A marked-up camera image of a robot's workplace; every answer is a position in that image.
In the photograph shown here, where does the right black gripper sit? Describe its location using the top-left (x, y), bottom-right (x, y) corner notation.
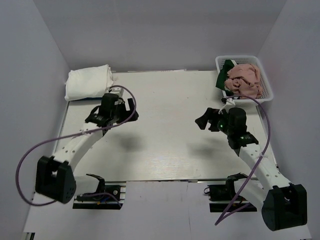
top-left (195, 107), bottom-right (234, 136)

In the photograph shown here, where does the white printed t-shirt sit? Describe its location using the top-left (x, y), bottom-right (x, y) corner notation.
top-left (66, 64), bottom-right (114, 87)

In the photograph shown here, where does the dark green t-shirt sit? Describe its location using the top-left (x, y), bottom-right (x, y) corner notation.
top-left (215, 59), bottom-right (237, 96)

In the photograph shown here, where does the pink t-shirt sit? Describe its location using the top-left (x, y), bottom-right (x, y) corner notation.
top-left (224, 63), bottom-right (263, 99)

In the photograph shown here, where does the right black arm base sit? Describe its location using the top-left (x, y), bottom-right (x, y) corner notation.
top-left (203, 182), bottom-right (249, 213)

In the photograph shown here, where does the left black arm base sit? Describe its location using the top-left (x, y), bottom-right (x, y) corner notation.
top-left (72, 182), bottom-right (127, 210)

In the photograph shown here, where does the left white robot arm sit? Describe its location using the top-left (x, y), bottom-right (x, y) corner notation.
top-left (35, 92), bottom-right (139, 204)

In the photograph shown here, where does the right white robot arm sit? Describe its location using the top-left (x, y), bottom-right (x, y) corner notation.
top-left (195, 107), bottom-right (308, 231)

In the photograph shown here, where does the folded blue t-shirt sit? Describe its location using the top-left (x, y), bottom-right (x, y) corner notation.
top-left (72, 97), bottom-right (102, 102)

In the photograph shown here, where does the folded white t-shirt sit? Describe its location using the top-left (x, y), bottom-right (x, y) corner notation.
top-left (64, 81), bottom-right (112, 102)

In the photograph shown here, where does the white plastic basket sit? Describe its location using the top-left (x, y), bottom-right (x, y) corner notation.
top-left (215, 55), bottom-right (274, 106)

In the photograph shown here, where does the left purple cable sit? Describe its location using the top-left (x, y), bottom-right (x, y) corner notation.
top-left (15, 85), bottom-right (138, 208)

